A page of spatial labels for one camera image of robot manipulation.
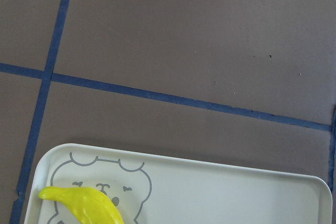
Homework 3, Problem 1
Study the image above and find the yellow banana carried to tray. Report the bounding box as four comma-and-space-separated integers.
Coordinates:
38, 186, 124, 223

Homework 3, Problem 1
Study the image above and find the white bear print tray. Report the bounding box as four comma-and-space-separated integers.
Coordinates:
25, 144, 332, 223

